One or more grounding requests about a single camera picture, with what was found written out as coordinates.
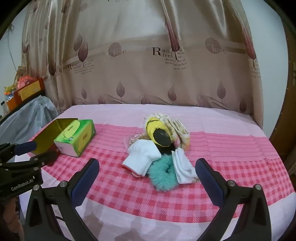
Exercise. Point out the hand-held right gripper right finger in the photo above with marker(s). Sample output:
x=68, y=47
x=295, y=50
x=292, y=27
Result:
x=210, y=183

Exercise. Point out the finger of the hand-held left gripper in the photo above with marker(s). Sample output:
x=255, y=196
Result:
x=41, y=160
x=25, y=146

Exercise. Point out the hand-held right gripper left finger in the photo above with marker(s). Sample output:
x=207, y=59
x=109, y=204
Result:
x=85, y=183

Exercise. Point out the gold metal tin tray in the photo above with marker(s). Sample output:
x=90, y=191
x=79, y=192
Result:
x=46, y=141

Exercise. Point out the plain white sock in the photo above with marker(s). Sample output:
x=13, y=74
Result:
x=185, y=169

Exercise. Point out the teal fluffy scrunchie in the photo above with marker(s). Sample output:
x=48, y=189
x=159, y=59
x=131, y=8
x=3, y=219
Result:
x=161, y=176

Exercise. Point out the pastel patterned sock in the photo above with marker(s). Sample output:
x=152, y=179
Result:
x=180, y=132

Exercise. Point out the white sock with red trim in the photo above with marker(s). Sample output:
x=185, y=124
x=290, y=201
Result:
x=141, y=157

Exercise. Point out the yellow and black sock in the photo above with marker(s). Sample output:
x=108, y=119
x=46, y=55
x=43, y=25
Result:
x=157, y=126

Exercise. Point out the grey plastic cover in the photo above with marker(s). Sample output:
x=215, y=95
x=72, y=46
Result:
x=27, y=115

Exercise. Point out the green tissue box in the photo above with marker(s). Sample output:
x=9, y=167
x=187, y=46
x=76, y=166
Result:
x=76, y=136

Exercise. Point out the small orange box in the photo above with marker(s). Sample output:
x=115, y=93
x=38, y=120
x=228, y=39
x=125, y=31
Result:
x=10, y=103

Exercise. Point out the small white bottle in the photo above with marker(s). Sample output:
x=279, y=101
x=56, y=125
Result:
x=2, y=104

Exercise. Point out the red box with yellow label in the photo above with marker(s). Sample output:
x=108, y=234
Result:
x=30, y=89

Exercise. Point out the yellow green toy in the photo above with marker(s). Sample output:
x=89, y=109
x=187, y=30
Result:
x=8, y=89

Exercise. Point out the orange plastic bag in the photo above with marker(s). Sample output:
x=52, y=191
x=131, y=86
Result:
x=25, y=81

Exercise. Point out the clear plastic packet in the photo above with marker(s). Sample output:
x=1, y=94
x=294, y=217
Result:
x=135, y=138

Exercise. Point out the cream ruffled hair bow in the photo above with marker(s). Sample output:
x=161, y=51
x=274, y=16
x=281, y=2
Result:
x=159, y=114

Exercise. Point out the beige leaf print curtain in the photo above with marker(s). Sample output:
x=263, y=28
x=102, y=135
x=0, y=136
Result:
x=138, y=69

